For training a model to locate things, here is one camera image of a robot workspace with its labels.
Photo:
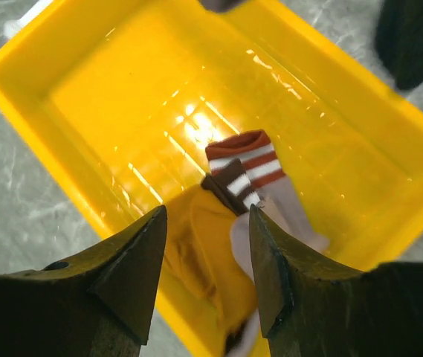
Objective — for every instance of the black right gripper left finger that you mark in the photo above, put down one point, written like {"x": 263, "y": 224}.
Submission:
{"x": 98, "y": 302}

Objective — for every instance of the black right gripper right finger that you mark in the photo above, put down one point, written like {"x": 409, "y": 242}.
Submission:
{"x": 311, "y": 305}

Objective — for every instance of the brown striped grey sock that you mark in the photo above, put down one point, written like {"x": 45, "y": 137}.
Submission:
{"x": 247, "y": 170}

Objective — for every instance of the mustard yellow sock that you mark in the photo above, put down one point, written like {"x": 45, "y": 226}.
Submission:
{"x": 212, "y": 301}

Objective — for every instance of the yellow plastic bin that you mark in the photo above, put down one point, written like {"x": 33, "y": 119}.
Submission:
{"x": 119, "y": 100}

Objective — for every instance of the dark navy hanging sock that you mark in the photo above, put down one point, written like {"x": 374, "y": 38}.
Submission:
{"x": 398, "y": 42}

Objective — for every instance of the white and silver drying rack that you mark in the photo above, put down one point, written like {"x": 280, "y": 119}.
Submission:
{"x": 13, "y": 26}

